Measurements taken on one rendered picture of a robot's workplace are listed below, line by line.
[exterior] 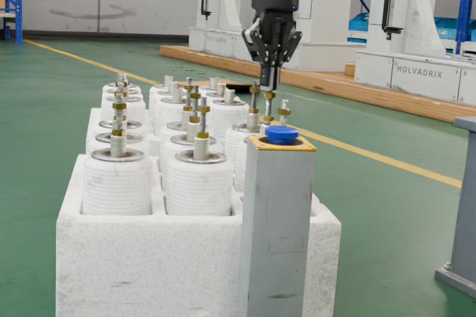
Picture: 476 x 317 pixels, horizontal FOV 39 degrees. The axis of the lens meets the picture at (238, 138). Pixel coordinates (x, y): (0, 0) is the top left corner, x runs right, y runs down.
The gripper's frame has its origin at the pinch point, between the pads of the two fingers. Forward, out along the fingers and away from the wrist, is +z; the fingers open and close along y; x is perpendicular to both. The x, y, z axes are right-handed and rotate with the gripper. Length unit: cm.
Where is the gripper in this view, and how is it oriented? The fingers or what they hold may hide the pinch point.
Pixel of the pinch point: (270, 78)
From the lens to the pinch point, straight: 108.2
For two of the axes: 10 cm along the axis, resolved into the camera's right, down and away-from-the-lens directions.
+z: -0.6, 9.8, 1.9
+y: 6.7, -1.0, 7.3
